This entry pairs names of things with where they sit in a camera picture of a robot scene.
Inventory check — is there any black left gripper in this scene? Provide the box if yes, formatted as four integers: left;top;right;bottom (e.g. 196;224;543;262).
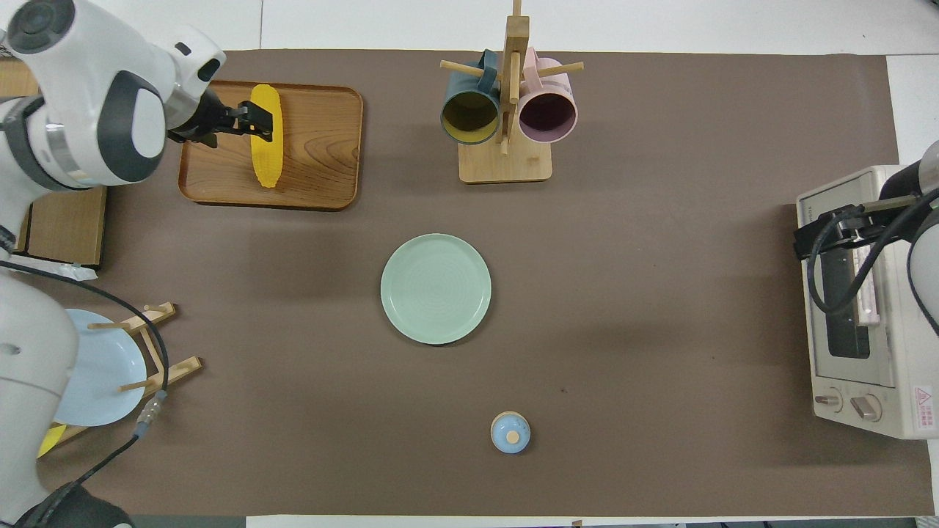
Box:
167;83;274;149

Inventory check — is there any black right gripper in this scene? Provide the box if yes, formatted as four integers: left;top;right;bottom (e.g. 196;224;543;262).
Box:
793;158;922;262

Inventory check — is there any yellow corn cob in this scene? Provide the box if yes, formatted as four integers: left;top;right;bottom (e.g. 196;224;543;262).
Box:
250;84;284;189

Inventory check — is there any glass oven door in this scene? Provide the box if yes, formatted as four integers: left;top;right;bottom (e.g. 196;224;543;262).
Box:
798;170;900;389

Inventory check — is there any light green plate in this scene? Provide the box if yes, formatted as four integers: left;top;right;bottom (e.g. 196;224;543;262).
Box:
380;233;492;346

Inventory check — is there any beige toaster oven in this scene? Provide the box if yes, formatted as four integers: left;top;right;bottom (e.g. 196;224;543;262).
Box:
796;165;939;441

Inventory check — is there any brown wooden tray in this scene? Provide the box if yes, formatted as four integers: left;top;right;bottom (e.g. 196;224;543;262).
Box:
178;79;365;212

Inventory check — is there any dark teal mug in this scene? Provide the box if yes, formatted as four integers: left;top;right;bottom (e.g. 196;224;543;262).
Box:
440;50;502;146

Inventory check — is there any brown table mat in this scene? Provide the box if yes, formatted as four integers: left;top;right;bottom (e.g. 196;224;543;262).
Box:
0;50;936;518

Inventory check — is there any wooden mug tree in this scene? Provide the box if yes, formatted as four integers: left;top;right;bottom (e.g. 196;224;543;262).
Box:
440;0;585;184

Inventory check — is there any wooden plate rack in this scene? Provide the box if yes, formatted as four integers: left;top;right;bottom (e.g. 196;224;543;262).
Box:
44;301;203;448

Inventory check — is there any pink mug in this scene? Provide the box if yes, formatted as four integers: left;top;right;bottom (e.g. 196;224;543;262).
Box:
518;48;579;144

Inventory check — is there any light blue plate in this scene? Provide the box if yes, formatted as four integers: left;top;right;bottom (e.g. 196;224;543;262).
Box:
53;308;147;428

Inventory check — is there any blue jar with wooden knob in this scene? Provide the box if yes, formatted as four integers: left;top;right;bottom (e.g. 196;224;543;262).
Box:
490;411;531;455

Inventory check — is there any yellow plate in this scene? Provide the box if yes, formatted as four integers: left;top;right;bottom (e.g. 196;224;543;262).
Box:
37;423;68;460

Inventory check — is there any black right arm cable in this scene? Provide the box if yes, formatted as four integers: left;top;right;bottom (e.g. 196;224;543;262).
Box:
805;187;939;318

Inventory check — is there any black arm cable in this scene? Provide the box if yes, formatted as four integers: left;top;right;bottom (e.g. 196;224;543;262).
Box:
805;187;939;318
0;260;171;528

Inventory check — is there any wooden shelf with wire basket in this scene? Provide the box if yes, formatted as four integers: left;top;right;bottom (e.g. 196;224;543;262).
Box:
0;57;109;281

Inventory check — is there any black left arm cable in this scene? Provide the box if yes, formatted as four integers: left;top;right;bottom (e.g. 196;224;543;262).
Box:
0;260;171;528

